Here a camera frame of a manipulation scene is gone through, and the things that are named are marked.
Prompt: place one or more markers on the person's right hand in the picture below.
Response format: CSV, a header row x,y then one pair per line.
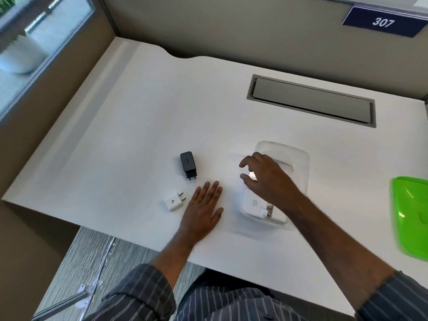
x,y
272,183

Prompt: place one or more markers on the person's left hand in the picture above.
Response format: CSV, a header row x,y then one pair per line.
x,y
200,217

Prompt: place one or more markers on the person's right thumb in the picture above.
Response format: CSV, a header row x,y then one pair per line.
x,y
248,182

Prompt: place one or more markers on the person's left middle finger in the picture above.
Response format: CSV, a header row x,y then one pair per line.
x,y
212,189

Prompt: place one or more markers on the person's left little finger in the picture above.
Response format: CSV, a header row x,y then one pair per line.
x,y
196,195

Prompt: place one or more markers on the person's left thumb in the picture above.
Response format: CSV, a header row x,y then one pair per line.
x,y
218,214

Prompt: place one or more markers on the small white charger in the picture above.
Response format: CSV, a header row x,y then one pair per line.
x,y
252,175

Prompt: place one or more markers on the person's left forearm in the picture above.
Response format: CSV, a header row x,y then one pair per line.
x,y
174,254

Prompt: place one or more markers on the person's right forearm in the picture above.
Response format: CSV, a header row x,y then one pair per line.
x,y
334,244

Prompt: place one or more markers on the white charger with folded pins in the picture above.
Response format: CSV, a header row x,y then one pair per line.
x,y
254,203

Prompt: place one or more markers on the white charger adapter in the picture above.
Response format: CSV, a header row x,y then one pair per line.
x,y
173,202

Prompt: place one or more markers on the black charger adapter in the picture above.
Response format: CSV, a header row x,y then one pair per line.
x,y
188,163

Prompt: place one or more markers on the clear plastic container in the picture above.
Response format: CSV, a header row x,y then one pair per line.
x,y
299,163

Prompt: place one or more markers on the dark striped shirt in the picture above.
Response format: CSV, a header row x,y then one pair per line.
x,y
140,294

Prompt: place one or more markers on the green plastic lid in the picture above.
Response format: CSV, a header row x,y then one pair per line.
x,y
411,217

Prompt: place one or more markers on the metal desk leg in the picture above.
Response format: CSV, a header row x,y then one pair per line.
x,y
63,302

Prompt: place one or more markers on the blue number sign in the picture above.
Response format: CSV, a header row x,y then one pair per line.
x,y
383,21

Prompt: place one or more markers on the window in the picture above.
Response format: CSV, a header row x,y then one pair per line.
x,y
43,40

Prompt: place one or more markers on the white planter pot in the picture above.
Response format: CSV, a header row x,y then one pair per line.
x,y
23,56

